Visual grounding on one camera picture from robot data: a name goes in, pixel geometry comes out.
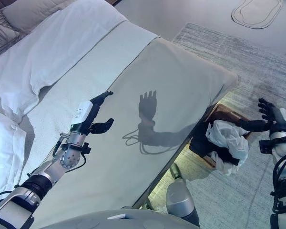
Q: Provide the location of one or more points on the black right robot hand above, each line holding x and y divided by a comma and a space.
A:
276, 119

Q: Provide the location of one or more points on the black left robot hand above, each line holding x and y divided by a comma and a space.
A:
83, 114

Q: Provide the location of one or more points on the white garment with blue label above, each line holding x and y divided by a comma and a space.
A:
228, 137

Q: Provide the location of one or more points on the black garment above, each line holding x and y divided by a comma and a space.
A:
202, 140

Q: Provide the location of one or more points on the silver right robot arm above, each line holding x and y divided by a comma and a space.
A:
284, 171

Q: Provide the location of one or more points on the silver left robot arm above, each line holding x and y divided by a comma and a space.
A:
66, 159

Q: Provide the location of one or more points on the woven wicker basket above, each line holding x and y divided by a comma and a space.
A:
226, 114

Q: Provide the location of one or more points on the bed with beige cover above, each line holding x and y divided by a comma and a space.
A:
157, 83

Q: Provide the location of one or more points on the white duvet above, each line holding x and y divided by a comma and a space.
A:
50, 52

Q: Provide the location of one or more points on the small oval floor mat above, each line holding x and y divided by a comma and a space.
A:
255, 13

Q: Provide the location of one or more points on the grey robot torso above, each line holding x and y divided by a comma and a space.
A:
114, 220

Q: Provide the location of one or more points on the plain beige pillow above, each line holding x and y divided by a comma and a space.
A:
28, 14

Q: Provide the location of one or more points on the patterned decorative cushion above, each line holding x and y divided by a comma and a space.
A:
0, 33

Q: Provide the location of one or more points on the silver right robot leg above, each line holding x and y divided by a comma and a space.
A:
178, 198

